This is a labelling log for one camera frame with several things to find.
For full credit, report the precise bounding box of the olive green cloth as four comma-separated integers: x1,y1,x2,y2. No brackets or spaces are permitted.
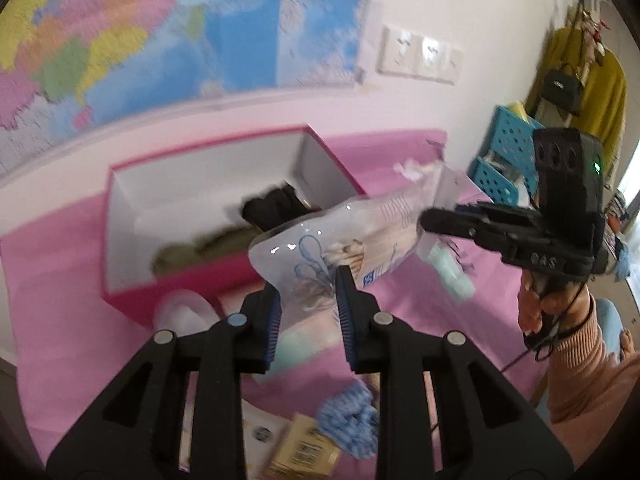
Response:
151,227,263,277

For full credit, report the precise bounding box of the white wipes packet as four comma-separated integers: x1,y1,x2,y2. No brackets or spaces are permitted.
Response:
241,399,290,463

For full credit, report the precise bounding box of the person's right hand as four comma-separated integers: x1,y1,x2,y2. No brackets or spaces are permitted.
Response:
516,270,592,337

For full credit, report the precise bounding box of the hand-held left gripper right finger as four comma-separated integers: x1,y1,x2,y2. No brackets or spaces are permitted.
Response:
334,266,573,480

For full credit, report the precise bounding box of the peach packet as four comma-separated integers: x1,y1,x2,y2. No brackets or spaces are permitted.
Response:
217,291,253,313

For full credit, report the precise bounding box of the black cloth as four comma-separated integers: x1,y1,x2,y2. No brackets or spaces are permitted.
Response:
241,185,311,233

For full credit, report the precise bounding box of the white round cotton pack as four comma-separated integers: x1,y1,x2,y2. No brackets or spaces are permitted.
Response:
154,289,218,337

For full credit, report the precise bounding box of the mint green packet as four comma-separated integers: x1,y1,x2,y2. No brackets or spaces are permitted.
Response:
429,242,477,304
272,330,347,363

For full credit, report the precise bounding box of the colourful wall map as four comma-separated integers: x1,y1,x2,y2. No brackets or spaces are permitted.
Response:
0,0,375,171

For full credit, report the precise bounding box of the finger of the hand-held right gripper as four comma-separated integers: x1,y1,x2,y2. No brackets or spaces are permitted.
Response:
455,201,542,226
419,207,516,253

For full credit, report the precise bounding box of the yellow tissue packet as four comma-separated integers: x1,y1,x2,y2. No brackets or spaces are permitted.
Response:
264,412,343,480

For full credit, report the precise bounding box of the black handbag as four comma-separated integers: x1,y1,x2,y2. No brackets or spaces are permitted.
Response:
541,63,584,116

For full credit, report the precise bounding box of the clear cotton swab bag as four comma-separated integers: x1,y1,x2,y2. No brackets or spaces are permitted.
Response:
248,162,447,322

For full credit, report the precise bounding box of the blue striped cloth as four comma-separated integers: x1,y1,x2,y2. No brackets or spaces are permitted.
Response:
316,379,379,461

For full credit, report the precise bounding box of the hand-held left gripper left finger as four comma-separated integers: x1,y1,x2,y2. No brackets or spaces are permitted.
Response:
45,285,283,480

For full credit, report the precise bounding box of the pink cardboard box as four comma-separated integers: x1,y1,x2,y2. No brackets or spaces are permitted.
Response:
102,126,368,328

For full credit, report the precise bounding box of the person's right forearm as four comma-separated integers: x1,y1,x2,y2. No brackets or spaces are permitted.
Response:
544,296,640,467

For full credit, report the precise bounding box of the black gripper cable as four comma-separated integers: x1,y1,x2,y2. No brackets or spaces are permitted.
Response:
501,280,597,377

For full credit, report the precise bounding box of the yellow coat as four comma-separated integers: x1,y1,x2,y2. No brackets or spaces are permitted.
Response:
524,27,628,176

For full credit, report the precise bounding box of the pink floral bed sheet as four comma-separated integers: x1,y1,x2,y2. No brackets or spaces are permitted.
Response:
0,130,551,480

